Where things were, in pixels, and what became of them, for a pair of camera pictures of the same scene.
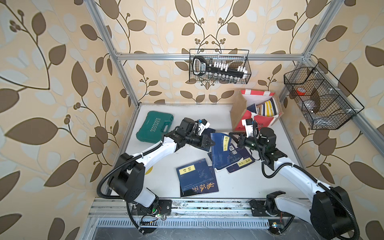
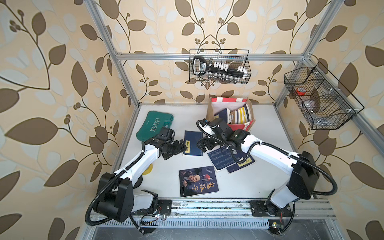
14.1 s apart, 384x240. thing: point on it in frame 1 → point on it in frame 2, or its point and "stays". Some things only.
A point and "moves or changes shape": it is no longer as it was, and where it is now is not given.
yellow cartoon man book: (269, 109) → (242, 118)
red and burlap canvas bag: (239, 111) → (217, 103)
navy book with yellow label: (208, 131) moves or changes shape
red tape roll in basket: (301, 91) stays
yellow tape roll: (149, 171) stays
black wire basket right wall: (325, 104) stays
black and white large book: (275, 106) → (248, 111)
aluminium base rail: (114, 212) stays
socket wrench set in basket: (217, 72) stays
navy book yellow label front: (196, 178) → (224, 114)
